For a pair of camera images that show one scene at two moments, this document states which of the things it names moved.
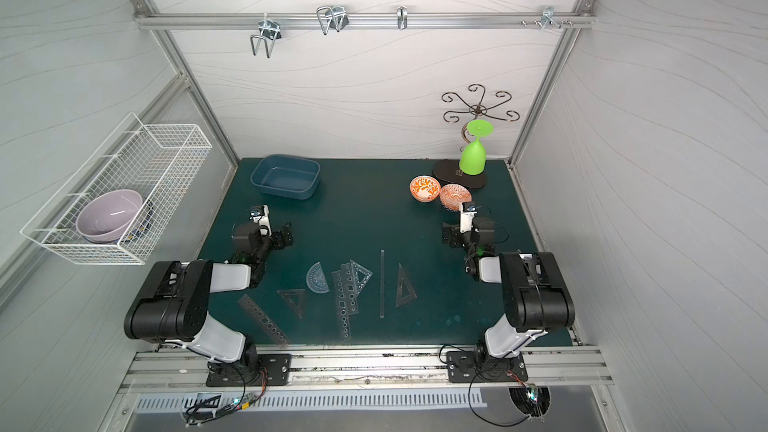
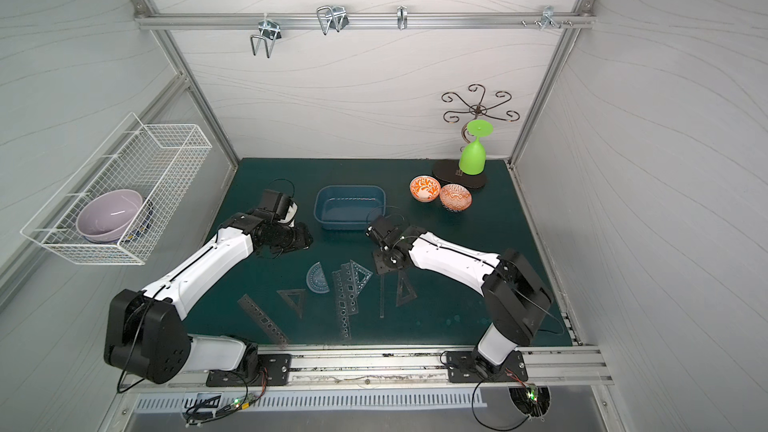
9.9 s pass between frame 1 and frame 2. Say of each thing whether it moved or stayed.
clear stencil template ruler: stayed
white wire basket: stayed
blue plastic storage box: moved
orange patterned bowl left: stayed
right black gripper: moved
